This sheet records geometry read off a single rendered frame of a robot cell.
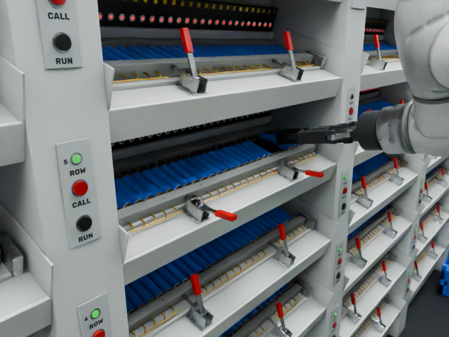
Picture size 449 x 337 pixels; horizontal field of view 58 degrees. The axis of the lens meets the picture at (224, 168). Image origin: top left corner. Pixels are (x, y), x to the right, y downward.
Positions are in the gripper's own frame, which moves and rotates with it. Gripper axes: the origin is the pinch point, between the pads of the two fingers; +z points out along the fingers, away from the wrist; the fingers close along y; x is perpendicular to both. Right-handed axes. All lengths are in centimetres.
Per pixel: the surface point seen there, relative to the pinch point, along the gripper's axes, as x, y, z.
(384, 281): 64, -63, 11
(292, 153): 3.7, 1.2, -0.3
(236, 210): 9.0, 26.1, -4.9
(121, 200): 2.9, 43.4, 1.7
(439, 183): 43, -133, 11
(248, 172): 4.5, 17.0, -0.7
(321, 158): 6.8, -9.4, -0.8
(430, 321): 100, -103, 10
